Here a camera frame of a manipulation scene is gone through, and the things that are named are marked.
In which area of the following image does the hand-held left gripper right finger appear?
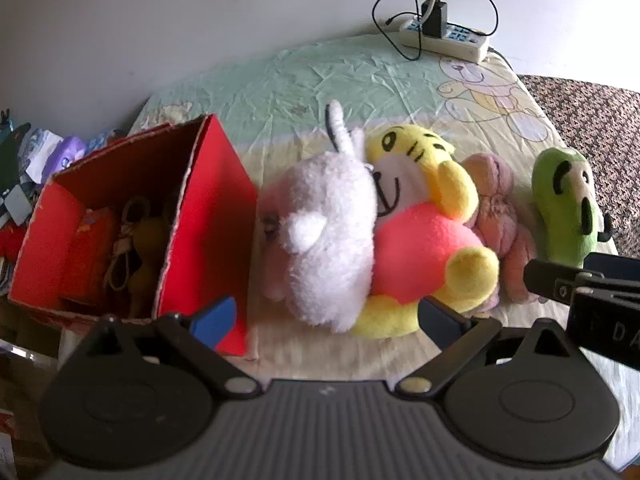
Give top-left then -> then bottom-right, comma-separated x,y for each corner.
397,296 -> 585,402

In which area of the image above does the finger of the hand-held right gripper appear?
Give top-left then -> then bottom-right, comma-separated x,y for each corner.
583,252 -> 640,287
523,258 -> 596,307

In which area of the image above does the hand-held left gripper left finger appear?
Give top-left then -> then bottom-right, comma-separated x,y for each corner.
75,296 -> 261,402

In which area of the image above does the yellow tiger plush toy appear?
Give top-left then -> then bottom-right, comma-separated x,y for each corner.
350,125 -> 501,338

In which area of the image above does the green plush toy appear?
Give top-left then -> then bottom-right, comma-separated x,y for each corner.
531,146 -> 615,268

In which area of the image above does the dusty pink teddy bear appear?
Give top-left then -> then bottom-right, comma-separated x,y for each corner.
462,152 -> 551,311

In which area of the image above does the red cardboard box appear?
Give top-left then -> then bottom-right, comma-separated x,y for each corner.
9,114 -> 260,361

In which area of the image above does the white rabbit plush toy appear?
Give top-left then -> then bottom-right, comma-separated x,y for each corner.
274,100 -> 381,333

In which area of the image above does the pale pink plush toy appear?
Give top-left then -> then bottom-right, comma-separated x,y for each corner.
257,182 -> 296,303

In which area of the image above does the mustard brown toy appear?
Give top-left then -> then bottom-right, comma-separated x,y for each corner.
127,200 -> 176,318

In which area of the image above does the brown patterned blanket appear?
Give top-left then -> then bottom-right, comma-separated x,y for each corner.
517,74 -> 640,256

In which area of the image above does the light blue patterned cloth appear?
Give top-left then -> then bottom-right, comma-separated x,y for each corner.
87,130 -> 128,153

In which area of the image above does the red cloth item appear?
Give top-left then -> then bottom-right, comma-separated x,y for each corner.
0,225 -> 26,266

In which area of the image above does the purple tissue pack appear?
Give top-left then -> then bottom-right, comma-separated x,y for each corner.
47,135 -> 88,181

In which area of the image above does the bear print bed sheet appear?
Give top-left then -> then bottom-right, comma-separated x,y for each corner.
127,35 -> 640,471

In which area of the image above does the white power strip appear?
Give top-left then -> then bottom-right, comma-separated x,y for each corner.
400,17 -> 490,64

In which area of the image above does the dark green toy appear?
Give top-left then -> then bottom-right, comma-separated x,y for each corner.
0,122 -> 31,196

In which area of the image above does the black charger plug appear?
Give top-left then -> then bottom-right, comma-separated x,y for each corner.
420,0 -> 447,39

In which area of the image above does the beige cord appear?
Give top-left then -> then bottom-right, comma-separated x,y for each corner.
102,197 -> 151,293

